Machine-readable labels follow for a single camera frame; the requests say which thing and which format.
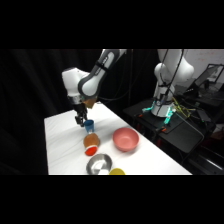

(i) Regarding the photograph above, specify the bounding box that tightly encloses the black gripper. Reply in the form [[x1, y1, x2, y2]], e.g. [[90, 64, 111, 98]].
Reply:
[[71, 101, 90, 128]]

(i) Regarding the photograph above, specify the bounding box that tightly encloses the blue plastic cup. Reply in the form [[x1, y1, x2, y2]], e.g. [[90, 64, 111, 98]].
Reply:
[[83, 119, 96, 133]]

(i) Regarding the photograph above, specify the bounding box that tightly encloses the steel bowl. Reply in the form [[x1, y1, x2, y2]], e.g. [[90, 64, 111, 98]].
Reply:
[[85, 153, 114, 176]]

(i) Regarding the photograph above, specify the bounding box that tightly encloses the pink bowl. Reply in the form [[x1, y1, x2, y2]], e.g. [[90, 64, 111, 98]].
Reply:
[[112, 127, 140, 153]]

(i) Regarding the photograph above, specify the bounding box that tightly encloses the yellow bowl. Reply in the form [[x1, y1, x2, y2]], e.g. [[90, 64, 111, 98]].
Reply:
[[108, 167, 126, 176]]

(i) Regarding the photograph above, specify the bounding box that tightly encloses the brown and orange plush toy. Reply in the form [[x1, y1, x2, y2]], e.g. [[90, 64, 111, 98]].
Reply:
[[82, 132, 101, 157]]

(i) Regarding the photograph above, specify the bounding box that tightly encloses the black curtain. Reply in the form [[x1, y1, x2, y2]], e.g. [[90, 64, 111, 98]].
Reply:
[[0, 49, 160, 176]]

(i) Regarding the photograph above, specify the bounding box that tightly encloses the black robot stand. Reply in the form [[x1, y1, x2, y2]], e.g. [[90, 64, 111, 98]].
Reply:
[[122, 97, 206, 155]]

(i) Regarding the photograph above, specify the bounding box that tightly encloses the black laptop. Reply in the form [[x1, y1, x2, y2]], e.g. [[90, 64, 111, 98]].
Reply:
[[194, 63, 224, 92]]

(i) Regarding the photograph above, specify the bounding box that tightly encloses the wrist camera on tan mount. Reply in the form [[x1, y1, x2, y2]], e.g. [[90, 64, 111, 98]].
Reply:
[[82, 97, 98, 110]]

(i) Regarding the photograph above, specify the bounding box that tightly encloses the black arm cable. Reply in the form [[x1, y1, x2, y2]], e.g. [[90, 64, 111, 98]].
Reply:
[[96, 49, 135, 102]]

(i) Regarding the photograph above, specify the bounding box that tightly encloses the yellow-green cable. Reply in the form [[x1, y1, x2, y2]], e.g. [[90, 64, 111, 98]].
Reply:
[[172, 102, 194, 120]]

